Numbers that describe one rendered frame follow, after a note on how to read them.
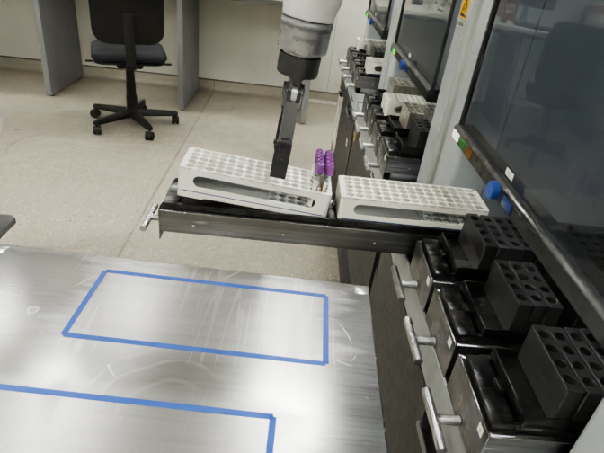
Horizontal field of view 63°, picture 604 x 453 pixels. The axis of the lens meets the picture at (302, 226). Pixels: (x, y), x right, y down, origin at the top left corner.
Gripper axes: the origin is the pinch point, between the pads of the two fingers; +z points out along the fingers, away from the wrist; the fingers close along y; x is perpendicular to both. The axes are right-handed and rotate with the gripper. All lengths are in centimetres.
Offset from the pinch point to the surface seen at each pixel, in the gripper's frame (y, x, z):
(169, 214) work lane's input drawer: 6.8, -19.1, 13.3
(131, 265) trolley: 27.4, -20.3, 11.1
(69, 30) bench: -330, -174, 67
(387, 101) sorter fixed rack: -66, 32, 2
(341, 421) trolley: 53, 11, 8
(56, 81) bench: -294, -171, 98
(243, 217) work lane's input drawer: 6.4, -5.0, 11.2
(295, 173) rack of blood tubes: -2.6, 3.8, 4.1
